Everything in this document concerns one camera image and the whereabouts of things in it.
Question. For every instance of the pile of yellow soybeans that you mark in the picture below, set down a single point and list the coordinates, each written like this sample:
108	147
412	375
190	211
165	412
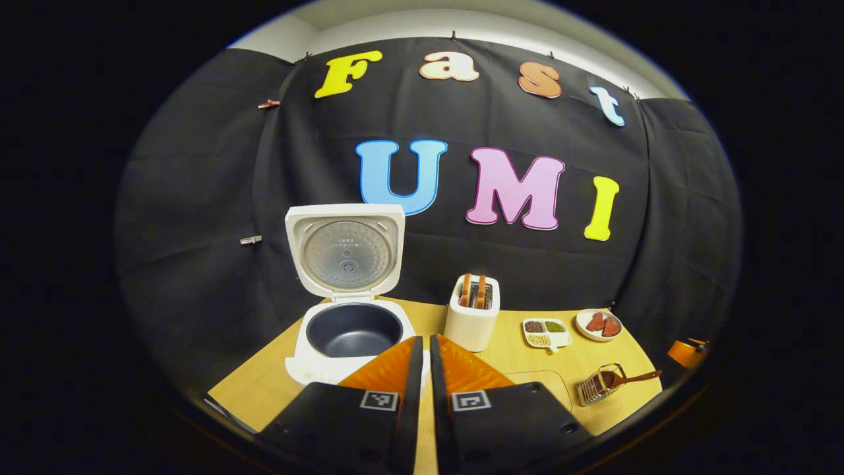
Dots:
539	340

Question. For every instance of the white toaster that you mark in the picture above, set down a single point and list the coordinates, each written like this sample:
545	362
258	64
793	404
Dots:
471	330

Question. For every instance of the red meat slice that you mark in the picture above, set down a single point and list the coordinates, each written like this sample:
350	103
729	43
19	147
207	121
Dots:
611	326
595	322

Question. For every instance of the white divided dish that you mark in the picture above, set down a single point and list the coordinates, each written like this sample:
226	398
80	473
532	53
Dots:
560	340

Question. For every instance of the copper clip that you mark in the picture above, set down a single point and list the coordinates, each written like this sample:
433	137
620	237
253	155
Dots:
269	104

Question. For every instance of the white rice cooker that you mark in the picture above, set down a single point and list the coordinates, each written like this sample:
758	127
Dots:
343	218

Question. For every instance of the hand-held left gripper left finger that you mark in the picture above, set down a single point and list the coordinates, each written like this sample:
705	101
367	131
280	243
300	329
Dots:
407	422

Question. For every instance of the silver clip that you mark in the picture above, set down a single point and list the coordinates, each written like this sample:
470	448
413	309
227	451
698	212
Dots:
251	240

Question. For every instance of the pile of green beans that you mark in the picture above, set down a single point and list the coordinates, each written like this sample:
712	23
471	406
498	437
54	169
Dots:
554	326

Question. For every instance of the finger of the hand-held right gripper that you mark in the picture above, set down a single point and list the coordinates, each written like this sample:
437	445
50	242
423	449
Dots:
686	354

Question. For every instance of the toasted bread slice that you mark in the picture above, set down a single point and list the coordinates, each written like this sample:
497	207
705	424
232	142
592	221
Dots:
465	290
481	292

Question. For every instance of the white round plate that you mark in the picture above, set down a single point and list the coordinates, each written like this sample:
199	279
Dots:
581	324

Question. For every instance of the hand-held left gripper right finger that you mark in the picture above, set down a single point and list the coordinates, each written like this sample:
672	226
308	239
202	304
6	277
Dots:
440	422

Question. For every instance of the clear plastic container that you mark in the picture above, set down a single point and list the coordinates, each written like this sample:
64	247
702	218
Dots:
550	396

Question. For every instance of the pile of brown beans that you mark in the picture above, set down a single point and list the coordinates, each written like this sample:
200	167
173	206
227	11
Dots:
533	326

